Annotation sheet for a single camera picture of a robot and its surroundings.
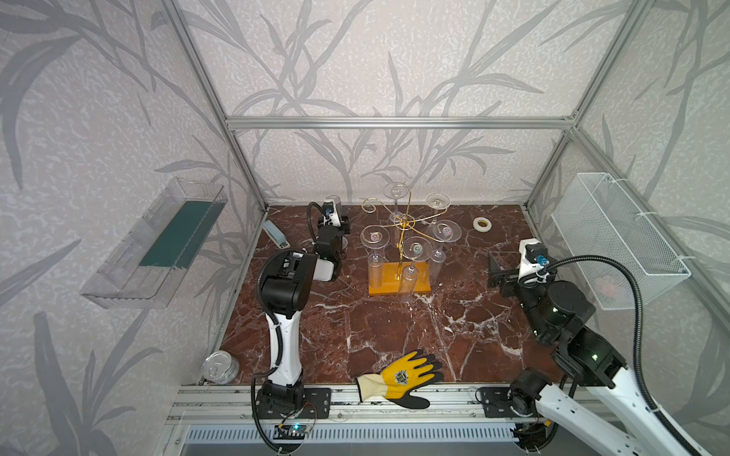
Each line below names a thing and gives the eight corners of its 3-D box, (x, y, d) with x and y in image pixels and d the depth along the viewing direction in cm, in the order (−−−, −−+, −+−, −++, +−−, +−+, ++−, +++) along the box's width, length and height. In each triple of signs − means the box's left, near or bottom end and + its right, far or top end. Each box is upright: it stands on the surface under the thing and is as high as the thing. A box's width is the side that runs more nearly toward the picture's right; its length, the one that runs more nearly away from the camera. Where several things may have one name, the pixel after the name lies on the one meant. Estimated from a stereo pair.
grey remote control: (264, 232, 114) (260, 223, 110) (272, 227, 116) (268, 219, 112) (282, 251, 108) (278, 243, 104) (290, 246, 110) (286, 238, 106)
